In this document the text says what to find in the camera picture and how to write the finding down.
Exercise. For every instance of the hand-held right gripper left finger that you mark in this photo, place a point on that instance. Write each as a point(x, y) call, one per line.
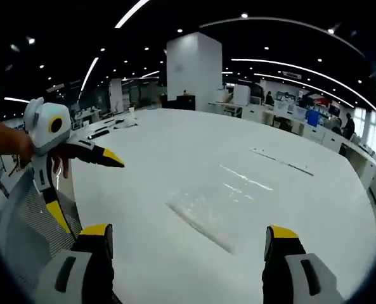
point(86, 278)

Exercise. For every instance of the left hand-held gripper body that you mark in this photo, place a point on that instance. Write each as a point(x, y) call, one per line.
point(45, 133)

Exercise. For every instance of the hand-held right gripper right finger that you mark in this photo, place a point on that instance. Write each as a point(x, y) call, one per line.
point(284, 272)

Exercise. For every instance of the clear resealable plastic bag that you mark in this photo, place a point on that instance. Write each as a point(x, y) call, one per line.
point(216, 206)

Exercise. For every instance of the crumpled white plastic bag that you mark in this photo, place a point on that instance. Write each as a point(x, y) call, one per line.
point(130, 122)

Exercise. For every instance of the person's left hand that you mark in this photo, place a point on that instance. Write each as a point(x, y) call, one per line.
point(64, 163)

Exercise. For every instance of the long black tool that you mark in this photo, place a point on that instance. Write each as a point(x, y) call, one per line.
point(98, 134)

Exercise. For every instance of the grey mesh chair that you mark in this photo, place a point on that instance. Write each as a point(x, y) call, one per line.
point(26, 228)

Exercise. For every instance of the black box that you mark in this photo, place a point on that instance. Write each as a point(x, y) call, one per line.
point(186, 102)

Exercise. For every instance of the thin clear plastic strip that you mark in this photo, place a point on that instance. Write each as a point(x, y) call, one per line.
point(282, 162)

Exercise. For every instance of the white square column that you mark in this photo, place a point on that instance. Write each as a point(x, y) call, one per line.
point(194, 73)

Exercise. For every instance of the row of white desks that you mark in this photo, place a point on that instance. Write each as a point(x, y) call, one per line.
point(362, 164)

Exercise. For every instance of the blue plastic bin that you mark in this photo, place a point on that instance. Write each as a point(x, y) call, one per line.
point(313, 117)

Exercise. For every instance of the white cabinet box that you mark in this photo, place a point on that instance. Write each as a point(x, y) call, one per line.
point(241, 95)

